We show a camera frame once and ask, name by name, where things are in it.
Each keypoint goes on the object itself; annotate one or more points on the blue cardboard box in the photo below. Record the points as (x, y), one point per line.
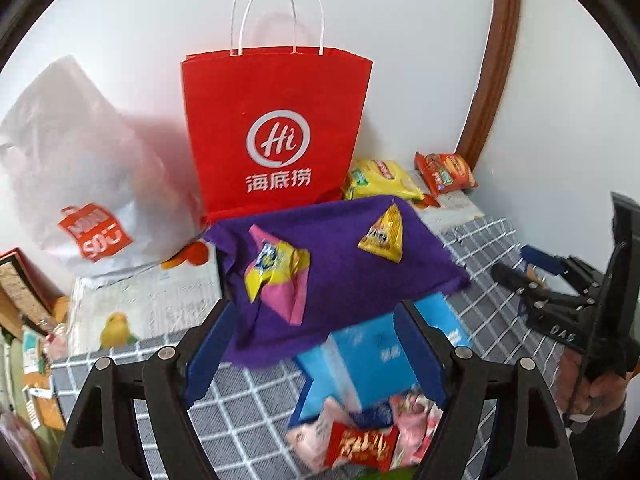
(370, 360)

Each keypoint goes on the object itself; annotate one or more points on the brown wooden frame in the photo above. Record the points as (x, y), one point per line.
(495, 60)

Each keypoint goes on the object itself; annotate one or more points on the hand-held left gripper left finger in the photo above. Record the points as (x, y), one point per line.
(207, 350)

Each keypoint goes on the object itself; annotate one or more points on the printed paper mat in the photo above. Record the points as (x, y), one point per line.
(150, 300)

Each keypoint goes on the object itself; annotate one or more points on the yellow and pink snack packet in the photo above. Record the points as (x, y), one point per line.
(272, 265)

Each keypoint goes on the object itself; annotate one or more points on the grey checked tablecloth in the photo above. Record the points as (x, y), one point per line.
(250, 420)

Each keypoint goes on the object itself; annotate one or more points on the orange chips bag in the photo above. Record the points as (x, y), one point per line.
(445, 172)

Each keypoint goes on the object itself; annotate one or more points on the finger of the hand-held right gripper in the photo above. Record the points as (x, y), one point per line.
(542, 259)
(515, 277)

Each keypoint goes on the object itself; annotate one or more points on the pink floral snack packet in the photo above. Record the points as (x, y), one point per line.
(412, 420)

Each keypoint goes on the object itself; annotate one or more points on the red snack packet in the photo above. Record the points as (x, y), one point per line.
(360, 447)

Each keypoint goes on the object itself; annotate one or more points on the yellow chips bag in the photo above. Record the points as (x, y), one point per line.
(380, 180)

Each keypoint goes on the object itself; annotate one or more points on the brown framed board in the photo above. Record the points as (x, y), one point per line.
(27, 285)

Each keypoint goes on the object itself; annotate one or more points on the person's right hand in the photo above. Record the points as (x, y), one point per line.
(612, 395)

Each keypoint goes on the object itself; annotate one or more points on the yellow triangular snack packet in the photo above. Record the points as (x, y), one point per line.
(382, 237)

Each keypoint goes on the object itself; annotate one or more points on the red paper bag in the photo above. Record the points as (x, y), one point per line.
(275, 100)

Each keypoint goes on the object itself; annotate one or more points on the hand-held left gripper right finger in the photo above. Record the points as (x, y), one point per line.
(417, 355)

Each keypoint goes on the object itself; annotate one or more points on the white plastic bag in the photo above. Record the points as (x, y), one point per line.
(75, 160)

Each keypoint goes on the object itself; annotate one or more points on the pale pink peach snack packet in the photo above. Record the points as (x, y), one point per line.
(310, 437)

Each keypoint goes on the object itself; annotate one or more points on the purple felt tray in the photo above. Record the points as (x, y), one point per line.
(340, 270)

